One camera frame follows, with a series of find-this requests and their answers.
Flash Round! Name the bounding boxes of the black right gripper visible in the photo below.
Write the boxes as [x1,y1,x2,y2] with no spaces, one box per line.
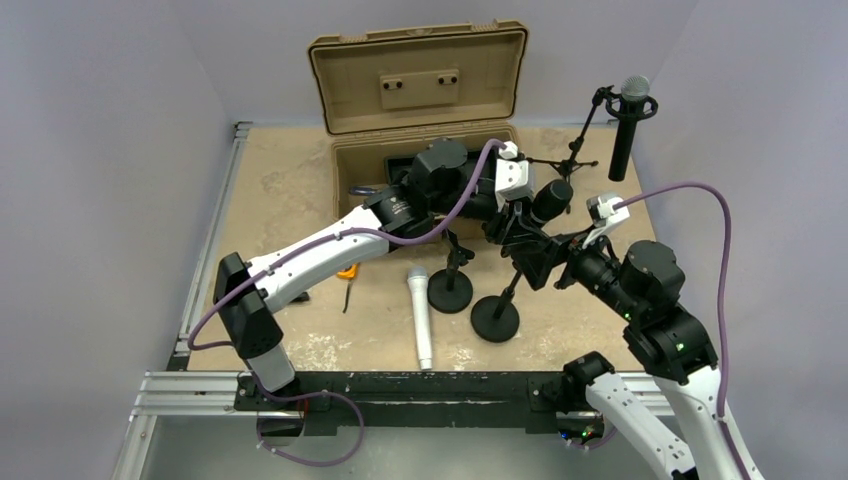
[511,218,641,318]

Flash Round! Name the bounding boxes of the black handheld microphone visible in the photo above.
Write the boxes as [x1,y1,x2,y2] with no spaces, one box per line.
[528,179,574,228]

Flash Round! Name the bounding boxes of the black round-base mic stand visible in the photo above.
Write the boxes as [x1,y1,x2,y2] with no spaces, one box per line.
[427,230,476,314]

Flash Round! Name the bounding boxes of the white handheld microphone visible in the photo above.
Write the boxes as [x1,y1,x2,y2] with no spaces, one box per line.
[407,266,433,371]

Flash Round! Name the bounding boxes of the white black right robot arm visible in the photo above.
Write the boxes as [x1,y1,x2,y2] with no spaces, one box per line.
[502,232,763,479]

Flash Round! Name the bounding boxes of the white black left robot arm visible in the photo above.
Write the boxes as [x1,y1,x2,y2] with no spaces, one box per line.
[212,138,533,409]

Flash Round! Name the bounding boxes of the black tripod mic stand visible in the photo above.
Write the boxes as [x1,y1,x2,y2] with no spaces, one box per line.
[525,85,660,215]

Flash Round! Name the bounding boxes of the silver-head black microphone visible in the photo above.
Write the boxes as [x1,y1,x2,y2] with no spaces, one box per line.
[606,75,658,182]

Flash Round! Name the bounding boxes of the red blue screwdriver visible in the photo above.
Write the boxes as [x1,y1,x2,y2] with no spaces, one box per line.
[348,186,379,197]

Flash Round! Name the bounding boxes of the yellow tape measure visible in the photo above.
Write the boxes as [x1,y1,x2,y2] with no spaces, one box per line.
[336,263,360,314]

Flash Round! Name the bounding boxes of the tan plastic toolbox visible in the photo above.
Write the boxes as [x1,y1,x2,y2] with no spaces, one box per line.
[308,20,529,218]

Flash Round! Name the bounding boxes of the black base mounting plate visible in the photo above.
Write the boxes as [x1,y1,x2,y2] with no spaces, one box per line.
[233,371,606,443]

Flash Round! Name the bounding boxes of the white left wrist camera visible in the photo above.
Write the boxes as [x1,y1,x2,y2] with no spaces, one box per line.
[494,141,535,209]

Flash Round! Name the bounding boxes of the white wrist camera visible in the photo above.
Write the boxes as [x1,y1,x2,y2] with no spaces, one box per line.
[582,192,630,248]
[494,141,535,209]

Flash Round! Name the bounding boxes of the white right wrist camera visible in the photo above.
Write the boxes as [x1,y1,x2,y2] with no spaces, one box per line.
[582,192,630,248]

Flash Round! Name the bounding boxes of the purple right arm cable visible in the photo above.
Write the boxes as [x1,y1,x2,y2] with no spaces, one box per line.
[616,182,753,480]

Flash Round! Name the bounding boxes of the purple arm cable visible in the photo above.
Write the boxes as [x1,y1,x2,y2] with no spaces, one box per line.
[616,182,753,480]
[187,138,511,352]

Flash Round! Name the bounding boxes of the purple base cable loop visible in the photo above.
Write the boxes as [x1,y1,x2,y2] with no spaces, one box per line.
[255,389,366,469]

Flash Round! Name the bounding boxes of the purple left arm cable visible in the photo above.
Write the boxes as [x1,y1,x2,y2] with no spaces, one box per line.
[187,138,511,352]

